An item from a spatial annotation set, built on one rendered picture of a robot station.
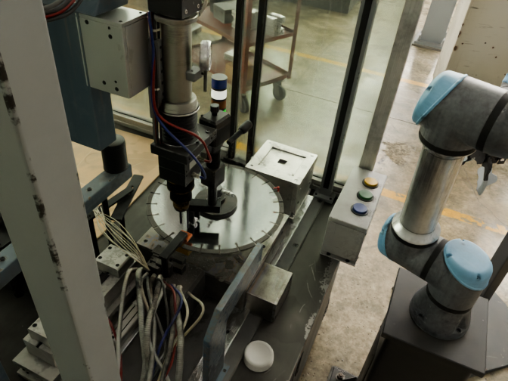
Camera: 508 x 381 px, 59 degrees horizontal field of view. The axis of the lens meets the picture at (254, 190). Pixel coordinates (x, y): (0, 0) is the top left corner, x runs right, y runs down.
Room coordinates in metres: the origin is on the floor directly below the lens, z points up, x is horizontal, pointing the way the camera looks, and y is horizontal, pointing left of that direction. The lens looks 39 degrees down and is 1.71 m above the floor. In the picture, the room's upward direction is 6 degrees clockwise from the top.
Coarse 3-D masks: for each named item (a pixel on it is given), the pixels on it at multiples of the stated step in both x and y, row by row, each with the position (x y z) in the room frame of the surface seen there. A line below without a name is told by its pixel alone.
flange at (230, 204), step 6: (204, 192) 0.90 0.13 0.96; (198, 198) 0.88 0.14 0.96; (204, 198) 0.88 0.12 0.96; (222, 198) 0.87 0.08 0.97; (228, 198) 0.89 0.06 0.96; (234, 198) 0.89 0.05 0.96; (222, 204) 0.86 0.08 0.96; (228, 204) 0.87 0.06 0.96; (234, 204) 0.87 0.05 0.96; (222, 210) 0.84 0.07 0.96; (228, 210) 0.84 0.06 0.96; (234, 210) 0.86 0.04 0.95; (210, 216) 0.82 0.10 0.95; (216, 216) 0.82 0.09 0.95; (222, 216) 0.83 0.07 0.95
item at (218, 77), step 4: (212, 76) 1.18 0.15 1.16; (216, 76) 1.18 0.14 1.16; (220, 76) 1.18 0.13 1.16; (224, 76) 1.19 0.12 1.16; (212, 80) 1.17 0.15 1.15; (216, 80) 1.16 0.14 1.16; (220, 80) 1.16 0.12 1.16; (224, 80) 1.16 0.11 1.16; (212, 84) 1.17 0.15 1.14; (216, 84) 1.16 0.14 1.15; (220, 84) 1.16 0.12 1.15; (224, 84) 1.17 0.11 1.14; (216, 88) 1.16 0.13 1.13; (220, 88) 1.16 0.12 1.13; (224, 88) 1.17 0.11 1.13
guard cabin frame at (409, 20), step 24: (240, 0) 1.36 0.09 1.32; (264, 0) 1.33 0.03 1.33; (408, 0) 1.19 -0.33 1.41; (240, 24) 1.36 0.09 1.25; (264, 24) 1.34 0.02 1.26; (408, 24) 1.18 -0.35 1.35; (240, 48) 1.37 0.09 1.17; (408, 48) 1.18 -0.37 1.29; (384, 96) 1.19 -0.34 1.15; (120, 120) 1.53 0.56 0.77; (144, 120) 1.51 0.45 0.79; (384, 120) 1.18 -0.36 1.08; (336, 192) 1.21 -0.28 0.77
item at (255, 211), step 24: (168, 192) 0.90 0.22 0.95; (192, 192) 0.91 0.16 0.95; (240, 192) 0.93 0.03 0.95; (264, 192) 0.94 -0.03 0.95; (168, 216) 0.81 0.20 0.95; (240, 216) 0.84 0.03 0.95; (264, 216) 0.85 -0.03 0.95; (192, 240) 0.74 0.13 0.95; (216, 240) 0.74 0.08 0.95; (240, 240) 0.75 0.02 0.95
